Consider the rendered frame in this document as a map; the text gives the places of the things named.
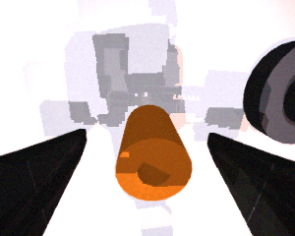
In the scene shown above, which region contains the orange knob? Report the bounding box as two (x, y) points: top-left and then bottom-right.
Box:
(115, 104), (193, 201)

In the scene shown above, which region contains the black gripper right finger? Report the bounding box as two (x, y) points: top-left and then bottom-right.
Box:
(206, 133), (295, 236)

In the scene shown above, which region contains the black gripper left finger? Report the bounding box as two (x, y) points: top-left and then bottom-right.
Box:
(0, 129), (88, 236)

